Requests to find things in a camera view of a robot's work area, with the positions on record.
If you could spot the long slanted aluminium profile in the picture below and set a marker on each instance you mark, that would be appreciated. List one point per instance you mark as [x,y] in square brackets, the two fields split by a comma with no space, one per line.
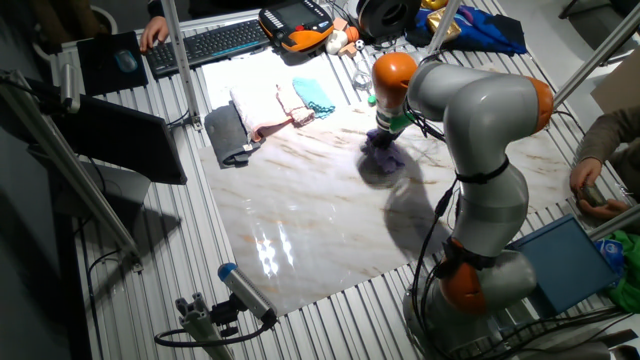
[75,180]

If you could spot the small green ball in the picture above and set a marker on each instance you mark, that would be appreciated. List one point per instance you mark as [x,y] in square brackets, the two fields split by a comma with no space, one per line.
[372,100]

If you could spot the small toy basketball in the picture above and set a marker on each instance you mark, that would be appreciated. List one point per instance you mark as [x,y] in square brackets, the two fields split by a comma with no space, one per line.
[352,34]

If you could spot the large pink white towel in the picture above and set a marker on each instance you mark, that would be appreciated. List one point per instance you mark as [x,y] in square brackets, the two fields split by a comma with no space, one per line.
[255,107]

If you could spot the black computer keyboard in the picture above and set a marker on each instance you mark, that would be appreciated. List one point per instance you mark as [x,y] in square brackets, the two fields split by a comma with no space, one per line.
[210,45]

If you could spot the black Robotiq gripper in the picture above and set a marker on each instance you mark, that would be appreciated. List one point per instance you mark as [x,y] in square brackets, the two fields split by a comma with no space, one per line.
[386,136]

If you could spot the brown cardboard sheet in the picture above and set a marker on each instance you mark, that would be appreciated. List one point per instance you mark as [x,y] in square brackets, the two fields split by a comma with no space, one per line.
[620,90]

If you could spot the small toy soccer ball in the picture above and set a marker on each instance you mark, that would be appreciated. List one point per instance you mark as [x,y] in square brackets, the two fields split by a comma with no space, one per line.
[360,45]

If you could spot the black round spool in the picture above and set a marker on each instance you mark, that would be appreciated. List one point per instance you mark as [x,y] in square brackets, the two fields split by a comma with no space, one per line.
[385,15]

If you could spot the dark grey folded towel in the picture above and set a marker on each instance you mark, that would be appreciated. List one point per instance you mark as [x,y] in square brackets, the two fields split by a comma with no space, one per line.
[225,132]

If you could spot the black mouse pad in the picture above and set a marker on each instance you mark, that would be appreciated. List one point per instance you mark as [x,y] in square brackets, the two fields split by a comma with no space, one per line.
[100,75]

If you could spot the gold wrapped box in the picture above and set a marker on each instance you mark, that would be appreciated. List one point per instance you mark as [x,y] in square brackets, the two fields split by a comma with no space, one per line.
[451,29]

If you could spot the bare right hand, dark sleeve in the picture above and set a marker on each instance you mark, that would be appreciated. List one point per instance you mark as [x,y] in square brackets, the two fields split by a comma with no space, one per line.
[154,32]

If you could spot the bare right hand, khaki sleeve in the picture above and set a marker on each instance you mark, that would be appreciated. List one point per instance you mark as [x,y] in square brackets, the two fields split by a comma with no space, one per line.
[585,173]

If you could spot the clear drinking glass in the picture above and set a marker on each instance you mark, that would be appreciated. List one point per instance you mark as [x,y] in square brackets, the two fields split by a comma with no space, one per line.
[362,81]

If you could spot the black flat monitor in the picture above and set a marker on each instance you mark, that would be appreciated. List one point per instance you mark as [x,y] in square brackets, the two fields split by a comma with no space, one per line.
[125,135]

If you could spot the purple microfibre cloth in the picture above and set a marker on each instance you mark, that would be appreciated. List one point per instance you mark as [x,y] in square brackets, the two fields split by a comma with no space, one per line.
[387,160]

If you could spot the blue fabric cloth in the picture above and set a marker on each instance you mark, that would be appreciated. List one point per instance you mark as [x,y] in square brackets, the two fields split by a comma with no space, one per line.
[485,30]

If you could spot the aluminium post beside cardboard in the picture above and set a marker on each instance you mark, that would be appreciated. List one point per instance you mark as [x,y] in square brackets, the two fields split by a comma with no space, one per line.
[595,60]

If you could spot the blue printed packet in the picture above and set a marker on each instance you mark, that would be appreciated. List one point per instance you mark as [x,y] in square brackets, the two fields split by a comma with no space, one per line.
[610,250]

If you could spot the khaki sleeved forearm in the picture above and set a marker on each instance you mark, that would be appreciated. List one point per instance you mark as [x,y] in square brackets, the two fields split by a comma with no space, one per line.
[610,135]

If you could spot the aluminium post beside keyboard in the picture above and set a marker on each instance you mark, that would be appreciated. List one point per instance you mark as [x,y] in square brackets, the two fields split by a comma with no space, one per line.
[180,60]

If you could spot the dark handheld device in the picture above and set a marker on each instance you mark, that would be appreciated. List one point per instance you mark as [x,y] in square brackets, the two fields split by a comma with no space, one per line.
[594,195]

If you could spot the small pink microfibre cloth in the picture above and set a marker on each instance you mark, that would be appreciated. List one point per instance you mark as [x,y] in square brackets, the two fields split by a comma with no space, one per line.
[292,105]

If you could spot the white plastic figure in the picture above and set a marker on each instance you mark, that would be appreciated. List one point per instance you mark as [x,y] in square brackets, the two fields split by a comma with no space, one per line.
[336,42]

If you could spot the blue plastic box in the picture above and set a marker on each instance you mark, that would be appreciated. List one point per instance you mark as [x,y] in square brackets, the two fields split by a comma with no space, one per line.
[565,260]

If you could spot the bare left hand, khaki sleeve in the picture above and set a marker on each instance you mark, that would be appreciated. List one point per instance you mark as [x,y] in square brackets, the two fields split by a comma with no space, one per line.
[607,210]

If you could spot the silver camera on profile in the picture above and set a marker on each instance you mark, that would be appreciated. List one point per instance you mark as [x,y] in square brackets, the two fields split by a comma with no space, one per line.
[70,87]

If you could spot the blue computer mouse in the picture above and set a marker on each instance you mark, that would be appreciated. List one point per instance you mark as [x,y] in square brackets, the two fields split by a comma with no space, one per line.
[126,61]

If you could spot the silver camera with blue tip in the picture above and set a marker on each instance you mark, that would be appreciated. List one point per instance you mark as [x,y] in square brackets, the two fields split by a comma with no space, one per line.
[245,290]

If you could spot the white printed paper sheets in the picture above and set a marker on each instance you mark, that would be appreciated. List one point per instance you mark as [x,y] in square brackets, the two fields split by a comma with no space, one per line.
[250,70]

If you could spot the short aluminium profile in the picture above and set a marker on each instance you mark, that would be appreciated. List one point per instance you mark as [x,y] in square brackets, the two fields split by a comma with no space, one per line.
[615,222]

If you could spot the grey monitor base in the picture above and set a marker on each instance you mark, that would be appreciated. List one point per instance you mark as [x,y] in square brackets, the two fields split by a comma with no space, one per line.
[120,187]

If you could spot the orange black teach pendant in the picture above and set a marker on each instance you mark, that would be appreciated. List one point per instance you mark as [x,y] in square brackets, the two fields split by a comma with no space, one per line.
[300,20]

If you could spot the aluminium post beside blue cloth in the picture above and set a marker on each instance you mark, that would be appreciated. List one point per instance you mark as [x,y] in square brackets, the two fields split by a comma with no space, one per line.
[442,30]

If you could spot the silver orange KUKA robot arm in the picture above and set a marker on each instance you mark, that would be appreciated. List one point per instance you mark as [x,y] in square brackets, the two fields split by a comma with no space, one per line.
[490,115]

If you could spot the gold round object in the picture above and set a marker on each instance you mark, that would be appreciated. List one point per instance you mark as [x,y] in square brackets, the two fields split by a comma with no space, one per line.
[434,4]

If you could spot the green fabric bag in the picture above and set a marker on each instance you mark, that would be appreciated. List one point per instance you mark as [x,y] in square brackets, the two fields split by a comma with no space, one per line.
[630,280]

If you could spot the wooden block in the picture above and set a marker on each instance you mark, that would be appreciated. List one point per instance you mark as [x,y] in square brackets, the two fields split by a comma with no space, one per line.
[340,24]
[347,50]

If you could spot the teal microfibre cloth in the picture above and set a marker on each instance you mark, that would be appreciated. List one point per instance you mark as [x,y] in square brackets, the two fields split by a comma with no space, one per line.
[312,95]

